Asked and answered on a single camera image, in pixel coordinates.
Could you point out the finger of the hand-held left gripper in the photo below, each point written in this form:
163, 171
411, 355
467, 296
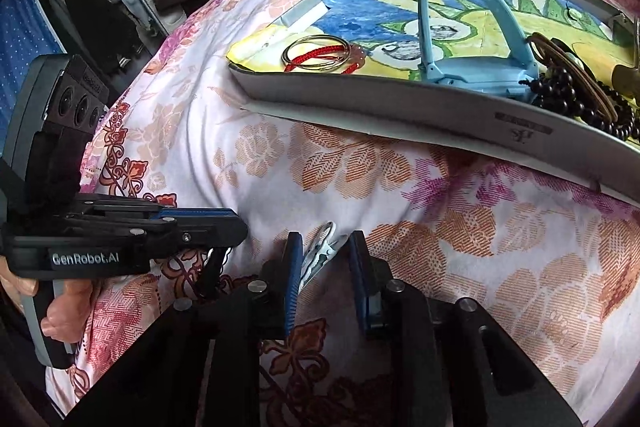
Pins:
200, 216

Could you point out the floral bedsheet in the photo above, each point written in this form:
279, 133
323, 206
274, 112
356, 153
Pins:
450, 257

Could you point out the person's left hand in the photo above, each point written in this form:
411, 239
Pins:
70, 307

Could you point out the light blue headband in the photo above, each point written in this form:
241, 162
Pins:
500, 22

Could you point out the silver hair clip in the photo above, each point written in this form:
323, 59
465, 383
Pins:
320, 252

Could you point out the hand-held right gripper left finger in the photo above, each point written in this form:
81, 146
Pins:
292, 282

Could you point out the blue dotted cloth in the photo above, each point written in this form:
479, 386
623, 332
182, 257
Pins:
20, 47

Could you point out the grey shallow tray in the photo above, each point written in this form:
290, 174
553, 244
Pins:
400, 107

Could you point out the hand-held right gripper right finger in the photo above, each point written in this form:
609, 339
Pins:
357, 282

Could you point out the cartoon print towel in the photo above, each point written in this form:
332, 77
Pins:
360, 17

